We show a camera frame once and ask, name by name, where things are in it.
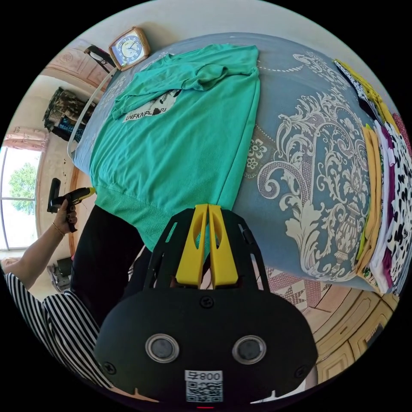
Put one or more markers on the pile of clothes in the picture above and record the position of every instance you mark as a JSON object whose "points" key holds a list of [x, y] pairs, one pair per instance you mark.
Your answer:
{"points": [[386, 180]]}

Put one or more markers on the bed with blue patterned sheet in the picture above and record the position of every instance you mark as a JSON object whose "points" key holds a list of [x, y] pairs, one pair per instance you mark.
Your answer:
{"points": [[289, 96]]}

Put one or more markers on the window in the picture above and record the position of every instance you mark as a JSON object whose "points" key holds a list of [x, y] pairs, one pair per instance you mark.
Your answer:
{"points": [[19, 196]]}

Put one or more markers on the green long sleeve shirt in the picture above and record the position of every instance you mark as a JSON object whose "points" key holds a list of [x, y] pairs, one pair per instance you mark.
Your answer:
{"points": [[167, 154]]}

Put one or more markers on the person's left forearm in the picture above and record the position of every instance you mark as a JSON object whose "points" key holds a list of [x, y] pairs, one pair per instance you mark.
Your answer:
{"points": [[30, 257]]}

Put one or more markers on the person's body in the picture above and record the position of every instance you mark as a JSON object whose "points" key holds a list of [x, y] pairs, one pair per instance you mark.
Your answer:
{"points": [[96, 257]]}

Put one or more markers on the wooden cupboard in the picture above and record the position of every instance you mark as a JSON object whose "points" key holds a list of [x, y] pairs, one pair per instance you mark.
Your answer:
{"points": [[351, 325]]}

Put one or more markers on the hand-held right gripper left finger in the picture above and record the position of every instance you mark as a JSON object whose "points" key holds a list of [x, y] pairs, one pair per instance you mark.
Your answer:
{"points": [[190, 257]]}

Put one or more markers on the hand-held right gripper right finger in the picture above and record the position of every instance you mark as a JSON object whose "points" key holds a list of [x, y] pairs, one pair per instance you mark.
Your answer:
{"points": [[224, 257]]}

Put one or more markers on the person's left hand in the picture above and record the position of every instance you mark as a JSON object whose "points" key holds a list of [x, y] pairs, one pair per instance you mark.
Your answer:
{"points": [[64, 220]]}

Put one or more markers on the pink curtain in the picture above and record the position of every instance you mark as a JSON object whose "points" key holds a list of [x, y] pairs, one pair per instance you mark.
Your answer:
{"points": [[25, 137]]}

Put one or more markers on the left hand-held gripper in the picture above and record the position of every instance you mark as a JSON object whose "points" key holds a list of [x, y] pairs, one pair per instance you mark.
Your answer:
{"points": [[71, 198]]}

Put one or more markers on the square wooden wall clock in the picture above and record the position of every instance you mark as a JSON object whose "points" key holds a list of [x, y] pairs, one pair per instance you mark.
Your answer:
{"points": [[129, 48]]}

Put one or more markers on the camouflage bag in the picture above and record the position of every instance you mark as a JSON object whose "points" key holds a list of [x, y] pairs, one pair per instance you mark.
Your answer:
{"points": [[66, 109]]}

